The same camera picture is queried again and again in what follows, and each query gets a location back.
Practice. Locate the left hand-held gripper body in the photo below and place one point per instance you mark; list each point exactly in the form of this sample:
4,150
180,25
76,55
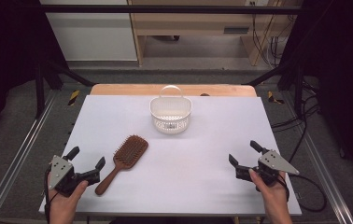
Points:
61,169

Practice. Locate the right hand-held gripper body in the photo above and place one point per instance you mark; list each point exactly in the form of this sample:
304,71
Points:
274,163

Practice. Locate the brown wooden hairbrush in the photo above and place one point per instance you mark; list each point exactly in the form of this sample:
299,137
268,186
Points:
131,152

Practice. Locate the white plastic basket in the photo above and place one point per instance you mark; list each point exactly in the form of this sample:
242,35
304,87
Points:
170,109

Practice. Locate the person's right hand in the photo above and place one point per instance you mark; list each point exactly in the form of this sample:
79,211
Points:
275,197

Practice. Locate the person's left hand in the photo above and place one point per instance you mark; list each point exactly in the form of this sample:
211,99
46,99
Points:
62,208

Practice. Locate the yellow black striped tape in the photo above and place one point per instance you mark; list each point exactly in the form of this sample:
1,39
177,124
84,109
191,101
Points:
73,97
272,98

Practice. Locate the white cabinet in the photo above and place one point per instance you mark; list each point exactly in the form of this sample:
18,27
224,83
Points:
93,34

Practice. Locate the black curtain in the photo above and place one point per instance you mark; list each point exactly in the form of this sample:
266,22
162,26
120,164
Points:
6,46
345,62

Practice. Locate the light wooden desk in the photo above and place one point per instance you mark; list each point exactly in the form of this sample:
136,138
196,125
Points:
193,21

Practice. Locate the aluminium floor rail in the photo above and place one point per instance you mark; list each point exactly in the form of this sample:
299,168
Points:
327,177
19,155

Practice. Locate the black frame leg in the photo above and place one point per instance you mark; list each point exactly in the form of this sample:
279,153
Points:
39,90
297,87

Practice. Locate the black horizontal frame bar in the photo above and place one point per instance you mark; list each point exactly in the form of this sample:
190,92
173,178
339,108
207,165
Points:
165,9

